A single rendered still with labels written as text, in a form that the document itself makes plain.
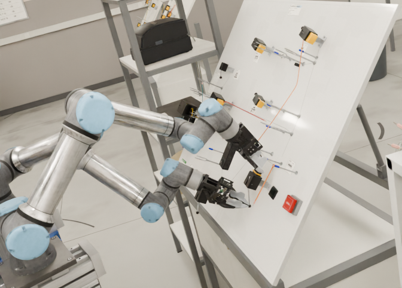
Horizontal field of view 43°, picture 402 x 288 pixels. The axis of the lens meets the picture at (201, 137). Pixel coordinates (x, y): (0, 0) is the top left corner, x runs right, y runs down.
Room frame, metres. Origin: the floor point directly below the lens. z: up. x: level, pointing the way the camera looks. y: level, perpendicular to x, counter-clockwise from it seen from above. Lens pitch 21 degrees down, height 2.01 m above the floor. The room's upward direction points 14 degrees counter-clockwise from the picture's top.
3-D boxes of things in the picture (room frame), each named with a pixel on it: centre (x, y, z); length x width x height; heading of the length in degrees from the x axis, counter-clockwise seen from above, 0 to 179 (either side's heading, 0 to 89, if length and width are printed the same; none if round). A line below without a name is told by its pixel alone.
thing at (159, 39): (2.86, 0.10, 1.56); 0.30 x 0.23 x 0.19; 107
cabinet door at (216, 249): (2.29, 0.08, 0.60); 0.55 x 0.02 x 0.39; 15
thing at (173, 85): (5.40, 0.06, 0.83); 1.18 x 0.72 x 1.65; 8
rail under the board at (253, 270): (2.02, 0.03, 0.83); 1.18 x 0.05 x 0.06; 15
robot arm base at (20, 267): (1.50, 0.64, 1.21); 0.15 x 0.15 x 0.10
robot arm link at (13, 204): (1.49, 0.64, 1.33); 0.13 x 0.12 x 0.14; 25
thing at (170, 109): (2.89, 0.11, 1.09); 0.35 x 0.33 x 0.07; 15
